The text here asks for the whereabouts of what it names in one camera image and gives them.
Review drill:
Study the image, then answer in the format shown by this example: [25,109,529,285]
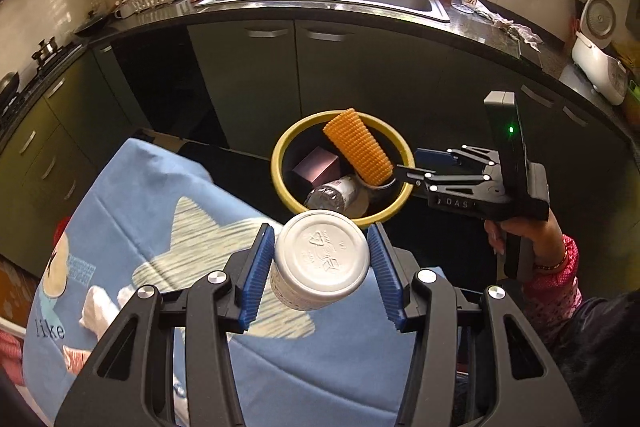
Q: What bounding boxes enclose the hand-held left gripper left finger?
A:
[54,223,277,427]

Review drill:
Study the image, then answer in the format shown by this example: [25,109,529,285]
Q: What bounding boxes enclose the person's right forearm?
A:
[520,234,640,427]

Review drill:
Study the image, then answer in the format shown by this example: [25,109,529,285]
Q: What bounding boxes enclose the black kitchen countertop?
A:
[0,0,640,138]

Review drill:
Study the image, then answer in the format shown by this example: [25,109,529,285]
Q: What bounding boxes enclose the white yogurt cup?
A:
[270,209,372,312]

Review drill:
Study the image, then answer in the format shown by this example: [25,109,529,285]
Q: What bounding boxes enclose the green base cabinet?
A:
[0,52,141,268]

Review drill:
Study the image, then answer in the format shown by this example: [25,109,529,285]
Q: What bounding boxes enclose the person's right hand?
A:
[483,209,566,271]

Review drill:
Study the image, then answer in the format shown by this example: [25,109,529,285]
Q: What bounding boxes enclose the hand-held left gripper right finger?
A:
[366,222,583,427]

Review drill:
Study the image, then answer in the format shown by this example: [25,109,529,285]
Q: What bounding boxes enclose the white rag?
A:
[475,2,544,53]

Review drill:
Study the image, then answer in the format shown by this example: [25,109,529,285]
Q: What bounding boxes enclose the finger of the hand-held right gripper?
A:
[391,163,502,194]
[414,145,501,173]

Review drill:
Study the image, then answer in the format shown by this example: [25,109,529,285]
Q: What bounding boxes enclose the dark green sink cabinet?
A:
[90,19,640,288]

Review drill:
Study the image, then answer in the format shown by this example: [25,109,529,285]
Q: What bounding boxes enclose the white paper towel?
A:
[79,285,136,343]

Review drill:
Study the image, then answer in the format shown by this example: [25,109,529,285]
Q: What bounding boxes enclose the white rice cooker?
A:
[571,0,629,106]

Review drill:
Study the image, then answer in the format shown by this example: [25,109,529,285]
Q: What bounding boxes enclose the small black wok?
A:
[75,14,112,39]

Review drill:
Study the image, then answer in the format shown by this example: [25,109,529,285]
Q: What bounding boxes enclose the blue star-print tablecloth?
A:
[22,137,426,427]

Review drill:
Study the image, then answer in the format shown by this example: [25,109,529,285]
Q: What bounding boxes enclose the black lidded wok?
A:
[0,72,21,108]

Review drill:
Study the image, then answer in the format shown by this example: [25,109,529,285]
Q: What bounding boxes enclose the dark bin yellow rim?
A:
[271,109,416,229]

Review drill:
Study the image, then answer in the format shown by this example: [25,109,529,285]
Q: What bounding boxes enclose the small clear plastic jar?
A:
[304,176,370,214]

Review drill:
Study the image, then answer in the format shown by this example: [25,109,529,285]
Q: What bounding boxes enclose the orange foam net sleeve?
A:
[322,108,395,186]

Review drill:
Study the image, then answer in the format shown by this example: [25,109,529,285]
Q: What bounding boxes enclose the gas stove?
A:
[0,44,86,128]

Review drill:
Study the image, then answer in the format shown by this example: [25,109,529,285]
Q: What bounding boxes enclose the purple box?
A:
[291,146,341,186]

